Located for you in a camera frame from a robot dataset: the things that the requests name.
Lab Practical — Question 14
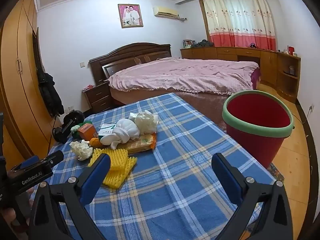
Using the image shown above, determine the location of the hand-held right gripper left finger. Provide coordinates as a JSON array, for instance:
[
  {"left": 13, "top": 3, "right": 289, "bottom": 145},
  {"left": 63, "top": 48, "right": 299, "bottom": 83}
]
[{"left": 29, "top": 152, "right": 112, "bottom": 240}]

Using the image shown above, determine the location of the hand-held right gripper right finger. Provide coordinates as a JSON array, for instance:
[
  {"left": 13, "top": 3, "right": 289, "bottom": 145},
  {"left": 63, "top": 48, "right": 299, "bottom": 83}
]
[{"left": 211, "top": 152, "right": 294, "bottom": 240}]

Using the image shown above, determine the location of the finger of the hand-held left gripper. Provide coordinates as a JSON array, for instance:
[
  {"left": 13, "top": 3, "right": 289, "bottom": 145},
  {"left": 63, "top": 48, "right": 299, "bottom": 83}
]
[
  {"left": 11, "top": 155, "right": 41, "bottom": 172},
  {"left": 37, "top": 150, "right": 64, "bottom": 167}
]

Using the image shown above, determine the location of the yellow foam fruit net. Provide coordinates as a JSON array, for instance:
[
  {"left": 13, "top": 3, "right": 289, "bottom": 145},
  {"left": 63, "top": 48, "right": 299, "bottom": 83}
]
[{"left": 87, "top": 148, "right": 138, "bottom": 188}]

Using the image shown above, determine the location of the white foam fruit net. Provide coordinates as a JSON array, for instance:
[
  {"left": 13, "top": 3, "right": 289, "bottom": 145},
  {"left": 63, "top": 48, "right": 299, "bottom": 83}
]
[{"left": 70, "top": 140, "right": 93, "bottom": 161}]

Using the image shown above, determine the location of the small orange box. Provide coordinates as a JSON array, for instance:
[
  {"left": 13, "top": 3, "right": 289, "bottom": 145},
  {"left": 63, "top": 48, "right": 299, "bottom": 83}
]
[{"left": 77, "top": 124, "right": 98, "bottom": 141}]

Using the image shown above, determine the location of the red bucket with green rim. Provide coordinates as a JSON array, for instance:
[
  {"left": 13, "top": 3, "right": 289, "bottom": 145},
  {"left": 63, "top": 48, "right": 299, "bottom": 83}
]
[{"left": 222, "top": 91, "right": 295, "bottom": 169}]

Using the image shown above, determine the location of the white and green medicine box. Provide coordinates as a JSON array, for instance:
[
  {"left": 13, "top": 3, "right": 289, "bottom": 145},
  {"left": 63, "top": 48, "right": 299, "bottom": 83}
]
[{"left": 98, "top": 123, "right": 117, "bottom": 138}]

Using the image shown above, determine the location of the white cloth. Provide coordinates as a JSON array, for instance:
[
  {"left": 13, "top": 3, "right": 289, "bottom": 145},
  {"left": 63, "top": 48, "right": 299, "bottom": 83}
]
[{"left": 100, "top": 119, "right": 140, "bottom": 149}]

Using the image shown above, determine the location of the orange snack packet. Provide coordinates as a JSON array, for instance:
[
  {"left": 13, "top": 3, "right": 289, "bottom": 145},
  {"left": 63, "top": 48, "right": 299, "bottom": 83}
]
[{"left": 116, "top": 133, "right": 157, "bottom": 155}]

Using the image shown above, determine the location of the white tissue wrap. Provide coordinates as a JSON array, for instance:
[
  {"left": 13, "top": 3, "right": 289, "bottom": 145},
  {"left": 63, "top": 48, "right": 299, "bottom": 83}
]
[{"left": 135, "top": 110, "right": 158, "bottom": 134}]

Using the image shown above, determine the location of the green clover-shaped container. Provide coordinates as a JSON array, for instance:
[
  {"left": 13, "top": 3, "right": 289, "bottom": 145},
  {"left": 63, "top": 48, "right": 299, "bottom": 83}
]
[{"left": 71, "top": 120, "right": 93, "bottom": 138}]

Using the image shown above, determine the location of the blue plaid tablecloth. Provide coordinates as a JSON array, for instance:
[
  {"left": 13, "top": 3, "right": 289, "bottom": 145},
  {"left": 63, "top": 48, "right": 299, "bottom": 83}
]
[{"left": 29, "top": 92, "right": 277, "bottom": 240}]

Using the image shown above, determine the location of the black jacket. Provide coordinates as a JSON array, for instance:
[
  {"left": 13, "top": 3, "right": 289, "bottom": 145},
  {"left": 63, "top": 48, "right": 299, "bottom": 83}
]
[{"left": 36, "top": 66, "right": 65, "bottom": 118}]

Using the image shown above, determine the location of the wooden nightstand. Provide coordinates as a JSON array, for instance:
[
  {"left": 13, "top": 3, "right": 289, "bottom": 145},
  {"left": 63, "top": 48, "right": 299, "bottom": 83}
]
[{"left": 82, "top": 81, "right": 113, "bottom": 113}]

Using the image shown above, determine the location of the wooden wardrobe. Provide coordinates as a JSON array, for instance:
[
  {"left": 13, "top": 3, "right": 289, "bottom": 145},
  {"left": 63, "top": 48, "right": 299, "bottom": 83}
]
[{"left": 0, "top": 0, "right": 63, "bottom": 160}]

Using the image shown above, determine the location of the pink bedspread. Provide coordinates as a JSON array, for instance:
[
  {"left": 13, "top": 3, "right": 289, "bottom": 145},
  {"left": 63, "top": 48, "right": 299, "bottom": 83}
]
[{"left": 107, "top": 57, "right": 260, "bottom": 93}]

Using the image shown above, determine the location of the long wooden cabinet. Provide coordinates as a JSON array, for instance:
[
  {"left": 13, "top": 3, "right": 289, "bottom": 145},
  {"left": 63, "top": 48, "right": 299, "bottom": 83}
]
[{"left": 180, "top": 46, "right": 302, "bottom": 103}]

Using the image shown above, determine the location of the wooden bed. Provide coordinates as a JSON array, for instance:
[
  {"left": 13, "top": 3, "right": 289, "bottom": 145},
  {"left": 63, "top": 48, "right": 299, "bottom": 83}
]
[{"left": 89, "top": 42, "right": 262, "bottom": 132}]

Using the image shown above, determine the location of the dark clothes pile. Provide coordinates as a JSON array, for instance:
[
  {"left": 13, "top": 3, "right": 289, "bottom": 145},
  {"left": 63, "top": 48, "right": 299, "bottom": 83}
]
[{"left": 191, "top": 39, "right": 215, "bottom": 48}]

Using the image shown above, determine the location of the cream and red curtain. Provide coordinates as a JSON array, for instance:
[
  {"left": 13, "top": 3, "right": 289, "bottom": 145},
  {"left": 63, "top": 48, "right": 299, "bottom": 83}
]
[{"left": 202, "top": 0, "right": 277, "bottom": 52}]

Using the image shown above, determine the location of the black suction mount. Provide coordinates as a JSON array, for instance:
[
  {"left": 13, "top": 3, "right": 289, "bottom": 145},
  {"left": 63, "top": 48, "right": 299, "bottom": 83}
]
[{"left": 52, "top": 110, "right": 85, "bottom": 144}]

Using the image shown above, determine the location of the thin floor cable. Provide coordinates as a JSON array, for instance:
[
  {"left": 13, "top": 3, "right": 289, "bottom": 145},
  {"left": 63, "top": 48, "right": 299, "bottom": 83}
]
[{"left": 291, "top": 110, "right": 312, "bottom": 125}]

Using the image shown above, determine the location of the framed wall photo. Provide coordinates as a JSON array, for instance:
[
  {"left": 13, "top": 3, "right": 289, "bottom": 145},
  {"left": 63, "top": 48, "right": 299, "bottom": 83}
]
[{"left": 118, "top": 4, "right": 143, "bottom": 28}]

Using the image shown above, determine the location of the wooden window frame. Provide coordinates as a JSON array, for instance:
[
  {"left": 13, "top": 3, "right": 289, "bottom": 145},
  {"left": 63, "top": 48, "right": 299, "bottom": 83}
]
[{"left": 199, "top": 0, "right": 210, "bottom": 40}]

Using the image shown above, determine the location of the wall air conditioner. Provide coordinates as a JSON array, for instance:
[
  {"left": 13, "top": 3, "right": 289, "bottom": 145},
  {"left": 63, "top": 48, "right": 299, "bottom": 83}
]
[{"left": 153, "top": 6, "right": 180, "bottom": 20}]

